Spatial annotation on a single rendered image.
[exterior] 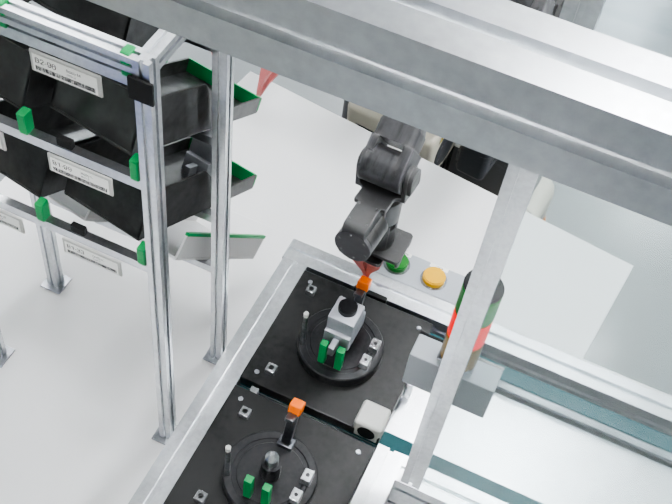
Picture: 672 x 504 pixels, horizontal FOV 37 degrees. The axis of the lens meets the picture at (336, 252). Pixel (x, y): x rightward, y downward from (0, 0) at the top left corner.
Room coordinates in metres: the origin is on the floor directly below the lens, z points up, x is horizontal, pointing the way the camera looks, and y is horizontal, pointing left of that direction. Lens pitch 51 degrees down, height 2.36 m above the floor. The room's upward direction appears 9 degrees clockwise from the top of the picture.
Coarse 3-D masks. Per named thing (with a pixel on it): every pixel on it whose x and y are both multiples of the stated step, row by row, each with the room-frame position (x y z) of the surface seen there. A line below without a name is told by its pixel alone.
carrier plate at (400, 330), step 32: (320, 288) 1.02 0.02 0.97; (288, 320) 0.95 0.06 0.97; (384, 320) 0.98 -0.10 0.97; (416, 320) 0.99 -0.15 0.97; (256, 352) 0.88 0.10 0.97; (288, 352) 0.89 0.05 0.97; (384, 352) 0.91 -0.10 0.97; (256, 384) 0.82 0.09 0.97; (288, 384) 0.83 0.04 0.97; (320, 384) 0.84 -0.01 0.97; (384, 384) 0.85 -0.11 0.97; (320, 416) 0.79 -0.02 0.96; (352, 416) 0.79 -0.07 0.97
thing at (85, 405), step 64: (0, 192) 1.20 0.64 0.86; (0, 256) 1.06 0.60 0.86; (64, 256) 1.08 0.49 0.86; (256, 256) 1.15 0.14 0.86; (0, 320) 0.93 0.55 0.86; (64, 320) 0.95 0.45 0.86; (128, 320) 0.97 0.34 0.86; (192, 320) 0.99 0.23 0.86; (0, 384) 0.80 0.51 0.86; (64, 384) 0.82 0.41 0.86; (128, 384) 0.84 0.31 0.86; (192, 384) 0.86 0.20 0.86; (0, 448) 0.69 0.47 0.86; (64, 448) 0.71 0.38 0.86; (128, 448) 0.73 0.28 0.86
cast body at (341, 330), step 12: (348, 300) 0.92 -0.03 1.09; (336, 312) 0.90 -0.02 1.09; (348, 312) 0.89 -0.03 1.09; (360, 312) 0.90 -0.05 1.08; (336, 324) 0.88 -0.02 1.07; (348, 324) 0.88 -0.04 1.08; (360, 324) 0.91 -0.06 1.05; (324, 336) 0.88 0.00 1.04; (336, 336) 0.88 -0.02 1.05; (348, 336) 0.88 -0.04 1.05; (336, 348) 0.87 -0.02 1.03; (348, 348) 0.87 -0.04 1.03
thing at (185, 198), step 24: (96, 144) 0.92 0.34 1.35; (168, 144) 1.05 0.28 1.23; (168, 168) 1.01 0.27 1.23; (240, 168) 1.05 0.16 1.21; (72, 192) 0.86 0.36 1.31; (96, 192) 0.85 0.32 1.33; (120, 192) 0.84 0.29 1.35; (168, 192) 0.86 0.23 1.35; (192, 192) 0.90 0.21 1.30; (240, 192) 1.00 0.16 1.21; (120, 216) 0.83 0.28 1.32; (168, 216) 0.86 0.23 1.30
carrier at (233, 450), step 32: (224, 416) 0.75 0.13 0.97; (256, 416) 0.76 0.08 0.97; (224, 448) 0.70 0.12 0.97; (256, 448) 0.70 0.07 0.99; (288, 448) 0.70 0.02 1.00; (320, 448) 0.73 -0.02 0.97; (352, 448) 0.73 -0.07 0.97; (192, 480) 0.64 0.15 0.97; (224, 480) 0.64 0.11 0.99; (256, 480) 0.65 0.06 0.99; (288, 480) 0.66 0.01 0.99; (320, 480) 0.67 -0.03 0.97; (352, 480) 0.68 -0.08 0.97
